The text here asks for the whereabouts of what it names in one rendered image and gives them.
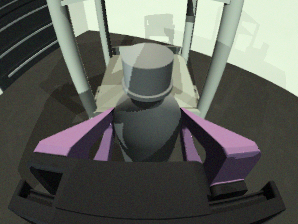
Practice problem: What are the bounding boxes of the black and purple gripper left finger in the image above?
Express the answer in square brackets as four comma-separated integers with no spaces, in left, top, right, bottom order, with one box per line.
[34,107,115,161]

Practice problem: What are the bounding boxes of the grey bottle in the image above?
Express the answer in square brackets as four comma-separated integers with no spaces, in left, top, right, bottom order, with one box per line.
[113,43,182,162]

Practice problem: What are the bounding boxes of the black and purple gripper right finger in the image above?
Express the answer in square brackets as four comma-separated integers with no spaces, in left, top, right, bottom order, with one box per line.
[179,108,261,187]

